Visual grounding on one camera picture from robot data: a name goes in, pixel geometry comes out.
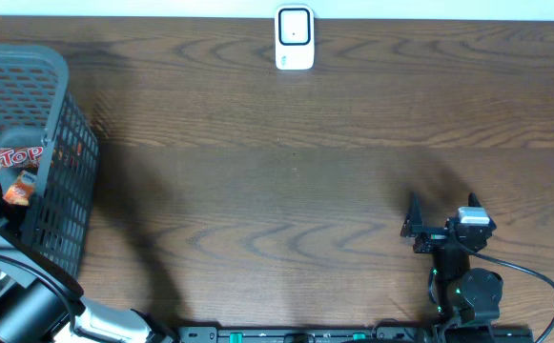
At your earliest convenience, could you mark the red Top chocolate bar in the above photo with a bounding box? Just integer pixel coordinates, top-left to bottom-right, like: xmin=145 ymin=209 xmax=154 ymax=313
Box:
xmin=0 ymin=147 xmax=44 ymax=170

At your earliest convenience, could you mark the orange snack packet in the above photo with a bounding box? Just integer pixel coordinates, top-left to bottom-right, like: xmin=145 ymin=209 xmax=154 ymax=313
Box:
xmin=3 ymin=171 xmax=37 ymax=207

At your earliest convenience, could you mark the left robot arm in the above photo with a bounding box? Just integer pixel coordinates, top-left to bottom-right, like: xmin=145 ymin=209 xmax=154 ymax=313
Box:
xmin=0 ymin=226 xmax=179 ymax=342

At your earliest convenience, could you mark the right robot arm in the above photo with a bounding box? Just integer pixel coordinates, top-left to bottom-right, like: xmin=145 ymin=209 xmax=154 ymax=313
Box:
xmin=400 ymin=193 xmax=503 ymax=342

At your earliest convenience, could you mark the white barcode scanner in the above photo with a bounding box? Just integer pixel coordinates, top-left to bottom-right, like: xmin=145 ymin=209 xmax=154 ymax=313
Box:
xmin=274 ymin=4 xmax=315 ymax=71

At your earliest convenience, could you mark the grey plastic basket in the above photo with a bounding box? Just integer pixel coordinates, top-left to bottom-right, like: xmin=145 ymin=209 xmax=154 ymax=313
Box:
xmin=0 ymin=44 xmax=100 ymax=275

